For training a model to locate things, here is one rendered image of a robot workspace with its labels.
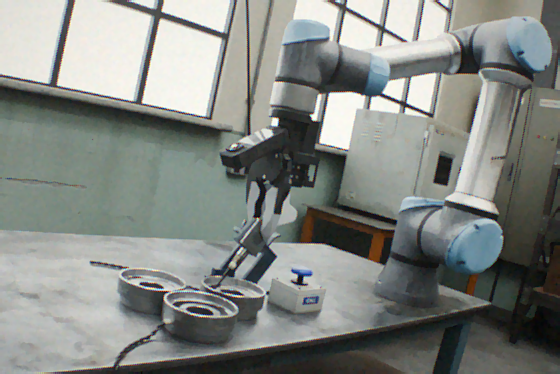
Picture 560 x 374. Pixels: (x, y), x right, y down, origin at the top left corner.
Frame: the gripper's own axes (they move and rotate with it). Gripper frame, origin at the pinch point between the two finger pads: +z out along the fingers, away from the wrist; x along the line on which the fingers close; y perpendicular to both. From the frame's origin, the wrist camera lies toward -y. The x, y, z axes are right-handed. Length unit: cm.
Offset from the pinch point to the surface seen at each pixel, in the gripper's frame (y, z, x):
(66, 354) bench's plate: -34.2, 13.1, -12.2
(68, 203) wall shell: 21, 28, 161
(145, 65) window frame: 49, -41, 166
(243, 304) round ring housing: -4.8, 10.3, -5.8
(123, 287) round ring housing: -21.2, 10.1, 2.1
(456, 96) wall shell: 336, -91, 176
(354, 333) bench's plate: 13.4, 13.6, -13.7
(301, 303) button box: 8.8, 11.2, -4.7
